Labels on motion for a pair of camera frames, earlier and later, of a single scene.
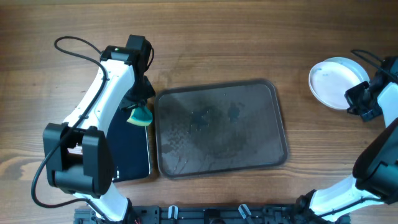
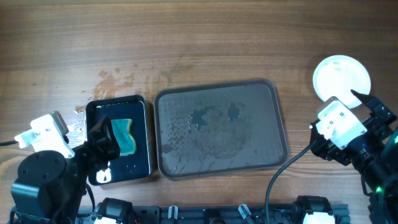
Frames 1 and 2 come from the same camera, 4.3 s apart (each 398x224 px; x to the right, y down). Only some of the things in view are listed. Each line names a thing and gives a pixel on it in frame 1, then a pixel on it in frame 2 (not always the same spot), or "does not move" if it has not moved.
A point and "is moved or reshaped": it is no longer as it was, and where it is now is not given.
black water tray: [131, 148] does not move
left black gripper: [149, 91] → [106, 140]
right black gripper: [350, 95] → [380, 127]
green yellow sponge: [141, 116] → [126, 143]
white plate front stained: [329, 81] is moved or reshaped
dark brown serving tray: [217, 128] does not move
